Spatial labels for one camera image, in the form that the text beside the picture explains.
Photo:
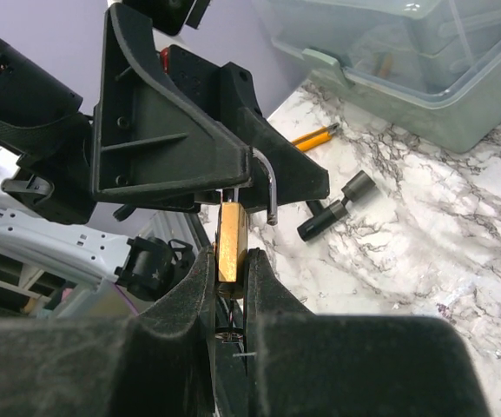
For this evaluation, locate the yellow utility knife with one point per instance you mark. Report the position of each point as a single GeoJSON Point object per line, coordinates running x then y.
{"type": "Point", "coordinates": [316, 138]}

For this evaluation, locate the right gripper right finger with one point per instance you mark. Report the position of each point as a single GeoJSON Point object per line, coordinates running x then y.
{"type": "Point", "coordinates": [306, 364]}

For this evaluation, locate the green translucent plastic toolbox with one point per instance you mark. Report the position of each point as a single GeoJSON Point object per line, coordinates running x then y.
{"type": "Point", "coordinates": [430, 67]}

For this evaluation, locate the black socket tool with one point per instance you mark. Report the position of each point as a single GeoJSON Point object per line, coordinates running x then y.
{"type": "Point", "coordinates": [323, 217]}

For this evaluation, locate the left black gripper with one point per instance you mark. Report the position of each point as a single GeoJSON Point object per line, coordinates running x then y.
{"type": "Point", "coordinates": [144, 142]}

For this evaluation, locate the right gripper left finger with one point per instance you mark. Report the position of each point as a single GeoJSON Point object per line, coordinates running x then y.
{"type": "Point", "coordinates": [154, 364]}

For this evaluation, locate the small silver key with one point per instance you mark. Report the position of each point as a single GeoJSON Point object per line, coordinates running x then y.
{"type": "Point", "coordinates": [229, 335]}

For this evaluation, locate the brass padlock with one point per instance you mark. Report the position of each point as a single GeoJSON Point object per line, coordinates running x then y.
{"type": "Point", "coordinates": [231, 236]}

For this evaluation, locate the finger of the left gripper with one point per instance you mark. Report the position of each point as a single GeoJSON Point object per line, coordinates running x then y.
{"type": "Point", "coordinates": [218, 153]}

